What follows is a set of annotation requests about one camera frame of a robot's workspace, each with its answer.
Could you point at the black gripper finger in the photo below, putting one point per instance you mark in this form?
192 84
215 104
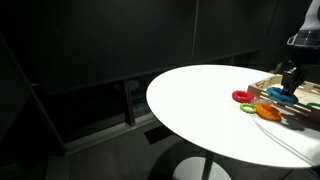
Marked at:
286 78
298 81

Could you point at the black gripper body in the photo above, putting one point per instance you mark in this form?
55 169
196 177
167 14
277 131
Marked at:
305 58

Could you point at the wooden slatted crate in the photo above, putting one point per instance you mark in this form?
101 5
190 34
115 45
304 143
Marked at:
260 87

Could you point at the round white table base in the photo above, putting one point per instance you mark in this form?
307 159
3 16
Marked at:
186 170

